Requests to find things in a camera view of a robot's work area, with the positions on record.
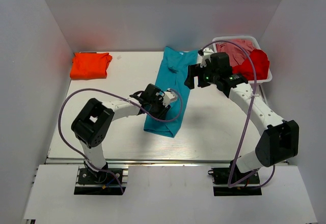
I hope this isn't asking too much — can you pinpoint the teal t-shirt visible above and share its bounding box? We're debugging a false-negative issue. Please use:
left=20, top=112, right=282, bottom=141
left=144, top=47, right=198, bottom=137

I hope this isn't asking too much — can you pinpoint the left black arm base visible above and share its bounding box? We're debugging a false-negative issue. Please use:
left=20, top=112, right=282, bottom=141
left=74, top=167, right=123, bottom=195

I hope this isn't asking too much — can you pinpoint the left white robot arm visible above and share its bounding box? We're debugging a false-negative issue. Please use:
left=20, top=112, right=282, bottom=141
left=71, top=84, right=178, bottom=179

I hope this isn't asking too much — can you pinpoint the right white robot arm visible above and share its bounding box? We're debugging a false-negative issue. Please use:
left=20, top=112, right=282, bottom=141
left=184, top=52, right=299, bottom=174

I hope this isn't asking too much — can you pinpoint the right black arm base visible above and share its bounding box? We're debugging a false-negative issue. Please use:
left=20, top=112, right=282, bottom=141
left=207, top=166, right=263, bottom=197

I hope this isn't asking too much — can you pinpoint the pink t-shirt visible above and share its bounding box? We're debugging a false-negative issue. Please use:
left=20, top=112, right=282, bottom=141
left=216, top=39, right=256, bottom=67

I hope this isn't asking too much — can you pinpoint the red t-shirt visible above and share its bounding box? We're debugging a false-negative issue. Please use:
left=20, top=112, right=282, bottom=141
left=232, top=49, right=269, bottom=81

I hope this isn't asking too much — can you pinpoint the folded orange t-shirt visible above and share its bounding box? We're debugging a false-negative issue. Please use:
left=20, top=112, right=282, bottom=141
left=70, top=52, right=113, bottom=80

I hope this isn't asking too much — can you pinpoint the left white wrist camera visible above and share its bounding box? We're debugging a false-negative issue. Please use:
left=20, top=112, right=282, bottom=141
left=162, top=89, right=178, bottom=107

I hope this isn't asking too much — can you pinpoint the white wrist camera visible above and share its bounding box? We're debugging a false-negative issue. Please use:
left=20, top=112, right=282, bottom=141
left=197, top=48, right=213, bottom=67
left=162, top=89, right=178, bottom=107

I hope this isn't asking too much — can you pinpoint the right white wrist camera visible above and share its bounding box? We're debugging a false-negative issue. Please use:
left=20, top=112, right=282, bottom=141
left=197, top=48, right=213, bottom=67

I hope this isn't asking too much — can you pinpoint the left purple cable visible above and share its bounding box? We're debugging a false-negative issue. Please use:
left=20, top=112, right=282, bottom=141
left=59, top=88, right=183, bottom=176

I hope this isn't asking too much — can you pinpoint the purple cable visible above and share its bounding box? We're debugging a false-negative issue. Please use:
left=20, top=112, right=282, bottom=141
left=59, top=88, right=183, bottom=176
left=200, top=40, right=276, bottom=189

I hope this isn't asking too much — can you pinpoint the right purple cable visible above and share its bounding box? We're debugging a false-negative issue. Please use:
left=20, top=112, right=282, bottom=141
left=200, top=40, right=276, bottom=189

